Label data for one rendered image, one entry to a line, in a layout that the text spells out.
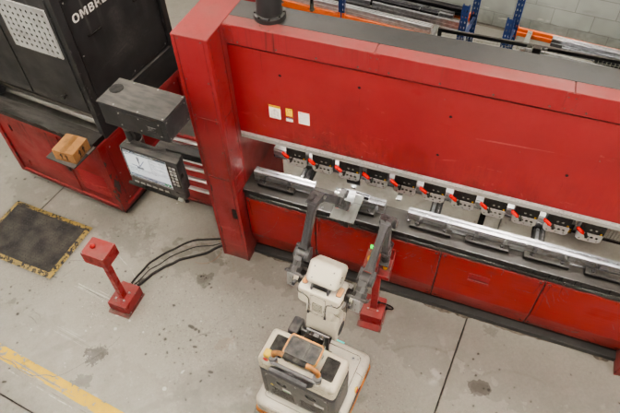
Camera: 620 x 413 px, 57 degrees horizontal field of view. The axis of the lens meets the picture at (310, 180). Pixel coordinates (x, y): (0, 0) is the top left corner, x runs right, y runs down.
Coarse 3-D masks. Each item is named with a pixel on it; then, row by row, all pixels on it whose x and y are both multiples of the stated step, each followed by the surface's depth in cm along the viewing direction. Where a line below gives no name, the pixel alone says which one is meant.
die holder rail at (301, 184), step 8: (256, 168) 442; (264, 168) 442; (256, 176) 444; (264, 176) 441; (272, 176) 437; (280, 176) 436; (288, 176) 436; (288, 184) 438; (296, 184) 434; (304, 184) 430; (312, 184) 430; (304, 192) 436
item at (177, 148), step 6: (162, 144) 429; (168, 144) 429; (174, 144) 429; (168, 150) 433; (174, 150) 424; (180, 150) 424; (186, 150) 424; (192, 150) 423; (186, 156) 428; (192, 156) 428; (198, 156) 419; (198, 162) 424
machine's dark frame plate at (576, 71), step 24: (288, 24) 337; (312, 24) 337; (336, 24) 336; (360, 24) 335; (408, 48) 318; (432, 48) 318; (456, 48) 317; (480, 48) 316; (504, 48) 316; (552, 72) 301; (576, 72) 300; (600, 72) 300
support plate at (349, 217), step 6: (354, 198) 415; (360, 198) 415; (354, 204) 412; (360, 204) 412; (336, 210) 408; (342, 210) 408; (354, 210) 408; (330, 216) 405; (336, 216) 405; (342, 216) 405; (348, 216) 405; (354, 216) 405; (348, 222) 401
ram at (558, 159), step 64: (256, 64) 356; (320, 64) 338; (256, 128) 401; (320, 128) 378; (384, 128) 357; (448, 128) 338; (512, 128) 322; (576, 128) 306; (512, 192) 357; (576, 192) 338
